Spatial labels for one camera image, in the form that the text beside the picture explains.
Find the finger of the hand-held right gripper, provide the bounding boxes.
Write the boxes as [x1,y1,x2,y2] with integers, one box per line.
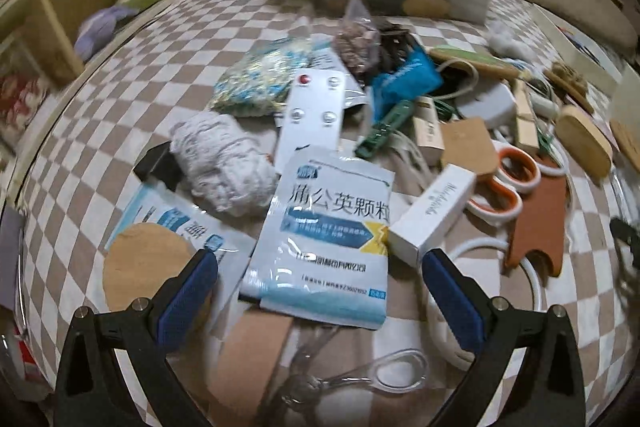
[610,216,640,268]

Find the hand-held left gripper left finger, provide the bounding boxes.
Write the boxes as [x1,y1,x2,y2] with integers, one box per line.
[54,248,219,427]

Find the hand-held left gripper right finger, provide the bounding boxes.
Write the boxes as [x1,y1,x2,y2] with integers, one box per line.
[422,248,587,427]

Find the large blue white medicine sachet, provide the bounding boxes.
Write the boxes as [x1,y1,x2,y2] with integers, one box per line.
[239,146,396,330]

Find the round cork disc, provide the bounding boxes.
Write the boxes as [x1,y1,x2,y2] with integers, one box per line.
[102,224,211,338]

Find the pale blue white sachet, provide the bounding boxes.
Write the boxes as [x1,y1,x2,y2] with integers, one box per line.
[107,184,256,258]

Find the brown leather piece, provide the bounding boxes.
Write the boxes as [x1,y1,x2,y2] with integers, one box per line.
[502,157,573,280]

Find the tan wooden plank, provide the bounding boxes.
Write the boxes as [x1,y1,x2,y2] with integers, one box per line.
[207,309,293,423]

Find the round cork coaster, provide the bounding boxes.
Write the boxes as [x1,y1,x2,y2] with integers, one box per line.
[610,119,640,158]

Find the slim white carton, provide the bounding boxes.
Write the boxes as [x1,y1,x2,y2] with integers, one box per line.
[387,163,477,267]

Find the oval wooden block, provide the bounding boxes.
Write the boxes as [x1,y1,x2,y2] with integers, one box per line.
[556,105,613,180]

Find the green clothespin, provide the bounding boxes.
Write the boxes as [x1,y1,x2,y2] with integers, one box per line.
[356,101,413,155]
[537,129,558,158]

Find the orange white scissors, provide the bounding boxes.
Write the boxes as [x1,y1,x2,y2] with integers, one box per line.
[465,142,543,228]

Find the small black box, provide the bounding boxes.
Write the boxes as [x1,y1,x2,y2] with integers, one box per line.
[134,142,181,188]

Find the grey white sock ball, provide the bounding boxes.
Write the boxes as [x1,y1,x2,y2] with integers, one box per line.
[170,112,278,214]

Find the wooden clothespin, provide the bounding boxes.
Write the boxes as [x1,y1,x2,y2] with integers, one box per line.
[512,82,541,152]

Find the tan cardboard tag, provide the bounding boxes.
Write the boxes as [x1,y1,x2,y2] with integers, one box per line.
[440,117,501,180]

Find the perforated wooden box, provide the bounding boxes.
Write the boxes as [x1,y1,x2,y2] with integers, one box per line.
[412,96,446,162]

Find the shallow white box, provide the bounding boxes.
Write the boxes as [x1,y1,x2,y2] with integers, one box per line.
[532,4,621,72]

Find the white remote control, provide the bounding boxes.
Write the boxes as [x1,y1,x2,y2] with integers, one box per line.
[275,68,348,162]

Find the white sock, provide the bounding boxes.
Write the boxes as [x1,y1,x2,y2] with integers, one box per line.
[487,24,531,58]

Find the floral print packet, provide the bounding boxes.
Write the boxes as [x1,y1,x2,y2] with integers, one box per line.
[209,38,313,116]

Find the teal pouch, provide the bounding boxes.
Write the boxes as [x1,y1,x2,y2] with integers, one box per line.
[372,49,443,118]

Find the checkered bed sheet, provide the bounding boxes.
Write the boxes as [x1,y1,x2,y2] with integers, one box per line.
[0,0,640,427]

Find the wooden brush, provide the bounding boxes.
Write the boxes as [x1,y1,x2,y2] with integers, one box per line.
[430,47,521,80]

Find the floral framed picture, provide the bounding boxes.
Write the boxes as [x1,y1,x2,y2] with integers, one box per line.
[0,72,51,148]

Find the purple plush toy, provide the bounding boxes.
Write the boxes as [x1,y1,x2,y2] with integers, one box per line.
[75,6,138,60]

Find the clear bag of brown beads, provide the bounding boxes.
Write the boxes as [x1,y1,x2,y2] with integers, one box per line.
[334,0,381,80]

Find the white plastic ring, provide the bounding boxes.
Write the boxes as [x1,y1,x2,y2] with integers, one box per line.
[425,234,551,368]

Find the clear handled scissors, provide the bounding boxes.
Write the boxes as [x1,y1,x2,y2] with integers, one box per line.
[272,342,431,413]

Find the knotted rope ball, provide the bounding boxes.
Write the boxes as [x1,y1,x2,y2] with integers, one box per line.
[545,62,596,112]

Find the black keychain charm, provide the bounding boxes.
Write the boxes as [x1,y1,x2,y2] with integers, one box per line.
[375,21,421,72]

